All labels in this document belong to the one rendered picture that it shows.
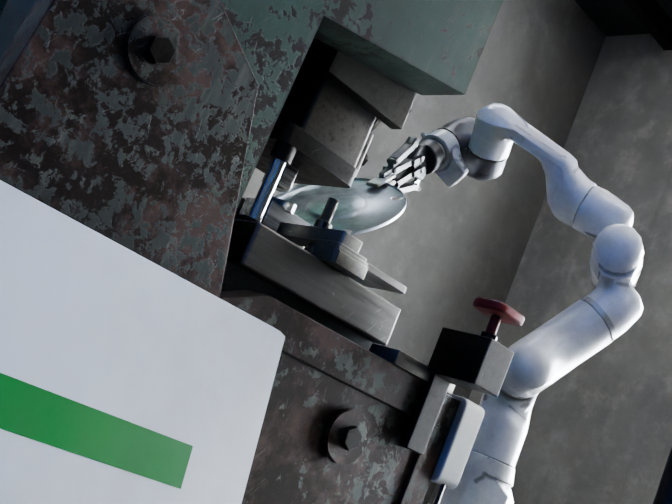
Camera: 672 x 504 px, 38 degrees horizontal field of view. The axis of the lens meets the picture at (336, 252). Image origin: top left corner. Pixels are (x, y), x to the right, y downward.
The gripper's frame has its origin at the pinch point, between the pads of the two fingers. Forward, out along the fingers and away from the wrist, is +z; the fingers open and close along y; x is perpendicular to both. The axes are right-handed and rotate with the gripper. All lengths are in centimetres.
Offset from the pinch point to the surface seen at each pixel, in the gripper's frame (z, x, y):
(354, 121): 41, 25, 30
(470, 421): 51, 52, -12
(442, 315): -340, -201, -256
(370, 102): 39, 27, 33
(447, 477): 58, 52, -18
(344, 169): 47, 28, 24
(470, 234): -381, -202, -211
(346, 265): 66, 41, 19
